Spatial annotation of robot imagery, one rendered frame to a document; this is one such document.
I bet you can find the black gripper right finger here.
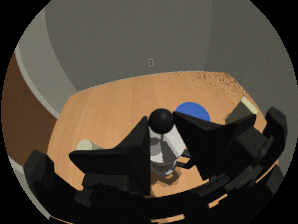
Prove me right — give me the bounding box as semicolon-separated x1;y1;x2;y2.
173;112;257;181

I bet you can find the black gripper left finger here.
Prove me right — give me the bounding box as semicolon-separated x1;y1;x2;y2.
69;116;150;196

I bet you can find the glass french press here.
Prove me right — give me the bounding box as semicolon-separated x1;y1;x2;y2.
148;109;194;176

